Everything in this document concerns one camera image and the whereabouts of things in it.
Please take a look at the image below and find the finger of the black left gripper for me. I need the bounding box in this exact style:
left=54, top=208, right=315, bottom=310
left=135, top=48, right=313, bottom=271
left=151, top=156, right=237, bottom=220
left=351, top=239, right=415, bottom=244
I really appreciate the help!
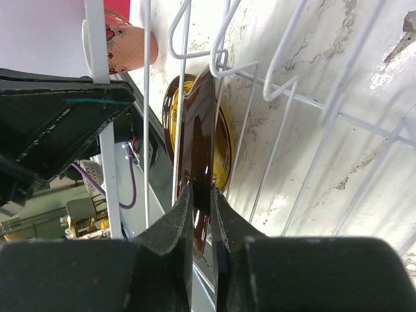
left=1, top=68, right=135, bottom=205

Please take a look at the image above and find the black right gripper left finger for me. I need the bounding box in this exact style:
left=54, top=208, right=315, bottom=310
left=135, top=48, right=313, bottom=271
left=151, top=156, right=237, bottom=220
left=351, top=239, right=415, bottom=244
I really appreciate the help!
left=1, top=186, right=194, bottom=311

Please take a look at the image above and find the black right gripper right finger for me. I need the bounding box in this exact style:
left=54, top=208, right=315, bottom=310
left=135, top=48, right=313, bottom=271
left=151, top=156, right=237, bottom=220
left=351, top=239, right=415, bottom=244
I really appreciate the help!
left=211, top=188, right=415, bottom=311

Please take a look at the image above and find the pink coffee mug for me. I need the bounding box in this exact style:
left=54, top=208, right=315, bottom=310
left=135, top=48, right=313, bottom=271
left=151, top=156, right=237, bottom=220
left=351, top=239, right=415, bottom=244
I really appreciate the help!
left=104, top=8, right=145, bottom=75

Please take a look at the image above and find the yellow patterned black plate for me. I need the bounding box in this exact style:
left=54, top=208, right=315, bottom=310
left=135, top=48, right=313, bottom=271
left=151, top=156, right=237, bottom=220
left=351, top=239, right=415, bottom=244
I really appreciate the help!
left=162, top=77, right=235, bottom=191

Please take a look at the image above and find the red folder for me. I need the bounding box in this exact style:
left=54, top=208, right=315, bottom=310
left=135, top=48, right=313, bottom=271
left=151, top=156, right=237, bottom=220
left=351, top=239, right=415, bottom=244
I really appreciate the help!
left=129, top=0, right=145, bottom=28

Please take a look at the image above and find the clear wire dish rack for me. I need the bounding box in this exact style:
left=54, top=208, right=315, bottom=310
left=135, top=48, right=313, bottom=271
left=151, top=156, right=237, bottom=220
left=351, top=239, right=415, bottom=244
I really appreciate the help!
left=81, top=0, right=416, bottom=257

